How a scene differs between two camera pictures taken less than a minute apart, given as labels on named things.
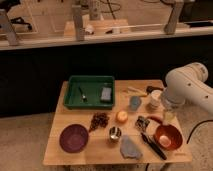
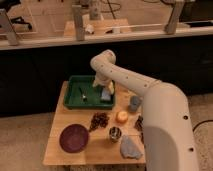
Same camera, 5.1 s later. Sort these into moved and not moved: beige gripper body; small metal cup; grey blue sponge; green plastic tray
Moved: beige gripper body
Not moved: small metal cup; grey blue sponge; green plastic tray
